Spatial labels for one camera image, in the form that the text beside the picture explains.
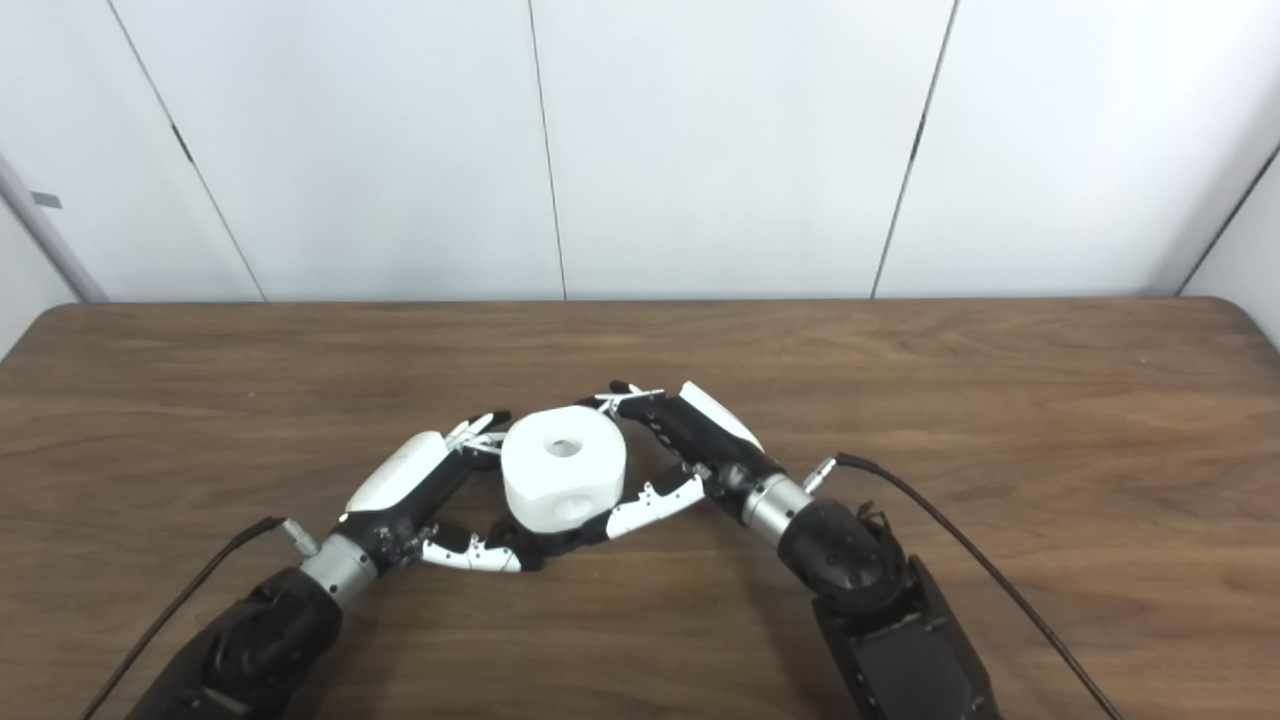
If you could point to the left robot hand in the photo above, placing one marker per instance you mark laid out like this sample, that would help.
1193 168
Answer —
405 485

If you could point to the black holder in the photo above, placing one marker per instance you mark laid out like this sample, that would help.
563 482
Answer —
565 543

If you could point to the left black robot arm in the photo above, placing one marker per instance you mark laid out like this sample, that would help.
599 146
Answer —
260 630

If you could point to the white cube with holes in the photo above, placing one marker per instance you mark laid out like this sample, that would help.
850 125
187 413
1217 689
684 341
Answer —
560 480

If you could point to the grey wall corner post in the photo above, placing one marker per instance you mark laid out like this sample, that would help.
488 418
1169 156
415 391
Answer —
45 230

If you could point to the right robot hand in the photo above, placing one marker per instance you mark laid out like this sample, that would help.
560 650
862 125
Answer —
700 440

